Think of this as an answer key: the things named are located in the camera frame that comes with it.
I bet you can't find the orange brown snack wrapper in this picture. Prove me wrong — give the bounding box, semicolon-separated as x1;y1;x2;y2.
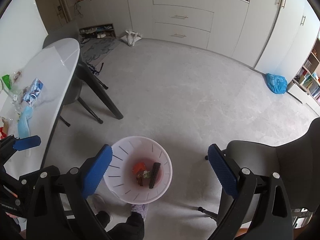
136;170;151;187

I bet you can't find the black hanging cable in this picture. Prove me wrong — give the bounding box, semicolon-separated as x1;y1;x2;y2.
72;0;87;18

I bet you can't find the grey floor mat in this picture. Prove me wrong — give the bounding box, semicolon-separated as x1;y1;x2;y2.
81;38;120;66

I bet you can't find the blue white tissue pack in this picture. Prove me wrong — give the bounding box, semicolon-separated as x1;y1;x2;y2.
22;78;43;105

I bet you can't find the shoe rack niche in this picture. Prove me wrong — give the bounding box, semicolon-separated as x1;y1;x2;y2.
79;24;116;44

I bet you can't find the white tote bag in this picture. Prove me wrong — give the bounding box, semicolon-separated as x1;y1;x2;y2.
121;30;142;47

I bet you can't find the white drawer cabinet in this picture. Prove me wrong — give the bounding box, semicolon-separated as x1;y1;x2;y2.
152;0;249;57

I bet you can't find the black table leg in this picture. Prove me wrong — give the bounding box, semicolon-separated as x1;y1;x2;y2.
75;60;124;120

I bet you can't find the clear red snack wrapper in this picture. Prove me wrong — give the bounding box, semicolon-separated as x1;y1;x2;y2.
12;70;22;82

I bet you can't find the green plastic wrapper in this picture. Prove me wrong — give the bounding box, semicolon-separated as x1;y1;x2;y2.
2;74;12;90

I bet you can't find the person foot purple slipper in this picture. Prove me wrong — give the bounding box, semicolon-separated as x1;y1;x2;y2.
131;204;149;220

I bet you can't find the person foot white slipper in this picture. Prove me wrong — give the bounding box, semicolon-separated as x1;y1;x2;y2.
92;194;107;213

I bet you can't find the blue surgical face mask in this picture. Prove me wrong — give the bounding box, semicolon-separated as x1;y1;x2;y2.
17;106;33;138

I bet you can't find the tall white wardrobe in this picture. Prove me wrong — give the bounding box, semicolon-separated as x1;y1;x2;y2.
232;0;319;81

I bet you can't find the grey dining chair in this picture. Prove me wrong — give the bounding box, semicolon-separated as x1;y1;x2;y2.
43;35;103;127

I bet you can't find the bookshelf with books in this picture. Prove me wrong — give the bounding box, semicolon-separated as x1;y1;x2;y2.
287;37;319;105

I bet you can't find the blue plastic bag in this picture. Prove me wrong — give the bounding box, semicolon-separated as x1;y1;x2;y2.
265;73;287;94

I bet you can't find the pink white trash bin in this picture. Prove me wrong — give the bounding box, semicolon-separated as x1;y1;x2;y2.
104;136;173;204

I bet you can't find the grey office chair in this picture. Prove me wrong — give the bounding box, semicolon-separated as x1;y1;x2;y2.
197;117;320;227

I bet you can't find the black corrugated foam pad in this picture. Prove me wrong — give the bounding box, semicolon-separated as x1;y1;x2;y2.
149;162;161;189

